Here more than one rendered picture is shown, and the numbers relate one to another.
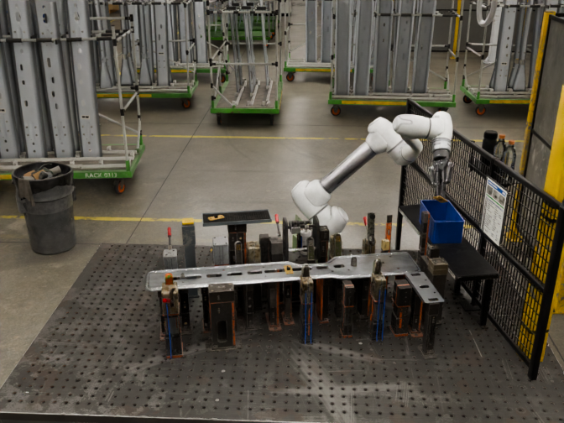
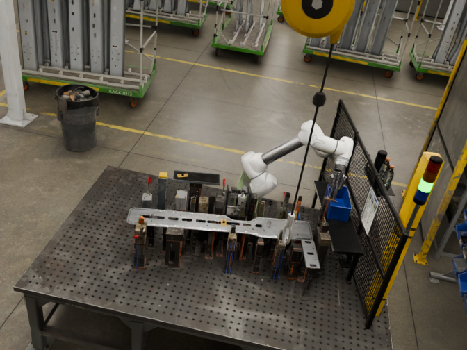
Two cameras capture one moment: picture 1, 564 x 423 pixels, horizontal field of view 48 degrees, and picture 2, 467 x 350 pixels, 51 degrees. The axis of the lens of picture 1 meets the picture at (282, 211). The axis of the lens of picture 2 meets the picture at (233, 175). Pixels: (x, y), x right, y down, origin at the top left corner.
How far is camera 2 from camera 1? 77 cm
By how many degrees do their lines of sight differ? 10
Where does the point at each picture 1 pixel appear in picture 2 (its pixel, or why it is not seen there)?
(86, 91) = (117, 28)
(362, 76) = not seen: hidden behind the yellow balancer
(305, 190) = (251, 160)
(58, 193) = (85, 111)
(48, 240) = (75, 142)
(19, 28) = not seen: outside the picture
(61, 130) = (96, 53)
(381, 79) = (347, 38)
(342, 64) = not seen: hidden behind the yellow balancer
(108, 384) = (93, 281)
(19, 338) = (46, 216)
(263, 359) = (196, 280)
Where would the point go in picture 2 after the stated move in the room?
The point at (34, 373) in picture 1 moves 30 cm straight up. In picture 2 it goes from (48, 264) to (44, 232)
